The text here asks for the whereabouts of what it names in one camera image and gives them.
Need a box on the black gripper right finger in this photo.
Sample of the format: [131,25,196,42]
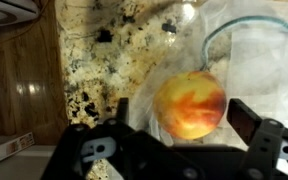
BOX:
[226,98,288,180]

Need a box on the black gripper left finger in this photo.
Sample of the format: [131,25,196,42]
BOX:
[40,97,142,180]

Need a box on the yellow red peach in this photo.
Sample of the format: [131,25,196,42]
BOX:
[152,70,228,140]

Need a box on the clear plastic produce bag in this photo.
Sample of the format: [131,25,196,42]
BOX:
[128,0,288,151]

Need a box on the flat cardboard box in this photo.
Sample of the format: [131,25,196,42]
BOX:
[0,131,36,169]

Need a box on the white round device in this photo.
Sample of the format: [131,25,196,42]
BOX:
[0,0,40,33]

